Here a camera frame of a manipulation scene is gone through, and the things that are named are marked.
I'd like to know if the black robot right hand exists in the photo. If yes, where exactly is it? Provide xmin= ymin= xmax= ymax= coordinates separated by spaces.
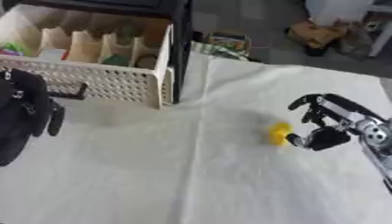
xmin=283 ymin=93 xmax=388 ymax=151

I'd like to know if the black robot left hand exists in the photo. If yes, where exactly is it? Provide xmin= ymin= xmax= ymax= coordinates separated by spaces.
xmin=0 ymin=68 xmax=67 ymax=168

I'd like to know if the green toy in drawer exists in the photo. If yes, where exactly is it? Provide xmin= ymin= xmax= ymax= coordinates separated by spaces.
xmin=0 ymin=42 xmax=28 ymax=57

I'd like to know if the pale compartment drawer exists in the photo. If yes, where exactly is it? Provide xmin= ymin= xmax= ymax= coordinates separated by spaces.
xmin=0 ymin=3 xmax=177 ymax=110

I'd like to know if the yellow toy object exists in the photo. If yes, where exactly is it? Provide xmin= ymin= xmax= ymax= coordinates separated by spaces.
xmin=268 ymin=122 xmax=294 ymax=147

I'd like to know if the white red small object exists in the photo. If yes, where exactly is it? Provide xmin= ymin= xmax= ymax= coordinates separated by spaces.
xmin=38 ymin=48 xmax=71 ymax=61

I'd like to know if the tan bag on floor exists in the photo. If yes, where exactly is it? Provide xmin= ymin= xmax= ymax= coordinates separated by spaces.
xmin=286 ymin=20 xmax=354 ymax=50

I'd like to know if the dark green round object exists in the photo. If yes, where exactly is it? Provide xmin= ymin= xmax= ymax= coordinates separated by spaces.
xmin=101 ymin=54 xmax=132 ymax=67

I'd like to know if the white chair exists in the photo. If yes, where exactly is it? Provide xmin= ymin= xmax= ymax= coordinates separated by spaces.
xmin=304 ymin=0 xmax=392 ymax=58

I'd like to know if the brown round object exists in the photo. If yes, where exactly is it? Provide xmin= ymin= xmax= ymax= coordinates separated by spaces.
xmin=135 ymin=54 xmax=159 ymax=70

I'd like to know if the colourful printed box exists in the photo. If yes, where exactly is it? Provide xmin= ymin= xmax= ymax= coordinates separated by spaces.
xmin=192 ymin=32 xmax=263 ymax=63

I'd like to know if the black drawer handle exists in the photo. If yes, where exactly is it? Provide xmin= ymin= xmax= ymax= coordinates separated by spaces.
xmin=47 ymin=82 xmax=89 ymax=101

